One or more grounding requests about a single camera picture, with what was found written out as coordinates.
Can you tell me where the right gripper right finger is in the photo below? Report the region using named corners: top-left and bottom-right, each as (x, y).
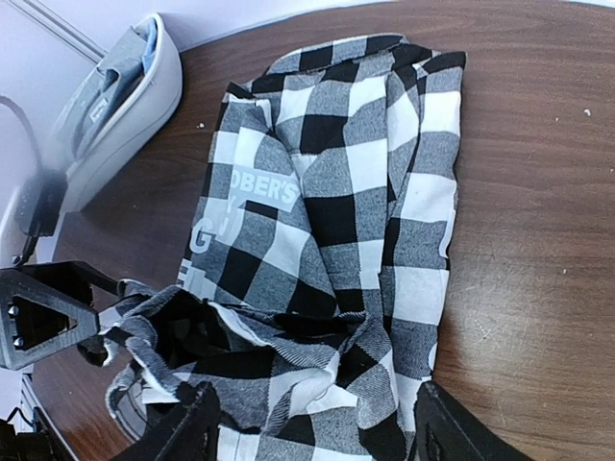
top-left (414, 381), bottom-right (530, 461)

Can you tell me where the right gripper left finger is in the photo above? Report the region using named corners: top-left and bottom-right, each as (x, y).
top-left (132, 383), bottom-right (221, 460)

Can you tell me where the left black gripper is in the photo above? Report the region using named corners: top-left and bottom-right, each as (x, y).
top-left (1, 260), bottom-right (126, 370)

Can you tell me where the black white plaid shirt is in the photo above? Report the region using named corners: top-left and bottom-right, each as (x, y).
top-left (105, 34), bottom-right (466, 460)

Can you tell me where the grey folded shirt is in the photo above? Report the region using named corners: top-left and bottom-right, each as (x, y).
top-left (52, 25), bottom-right (158, 159)

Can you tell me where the white plastic bin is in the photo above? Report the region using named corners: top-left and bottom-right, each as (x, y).
top-left (48, 13), bottom-right (183, 213)

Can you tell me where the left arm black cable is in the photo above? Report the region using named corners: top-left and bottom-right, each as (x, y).
top-left (0, 94), bottom-right (49, 265)

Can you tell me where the aluminium front rail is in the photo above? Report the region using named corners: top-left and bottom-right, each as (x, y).
top-left (1, 372), bottom-right (78, 461)

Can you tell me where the left aluminium post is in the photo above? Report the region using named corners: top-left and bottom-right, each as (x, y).
top-left (10, 0), bottom-right (107, 63)

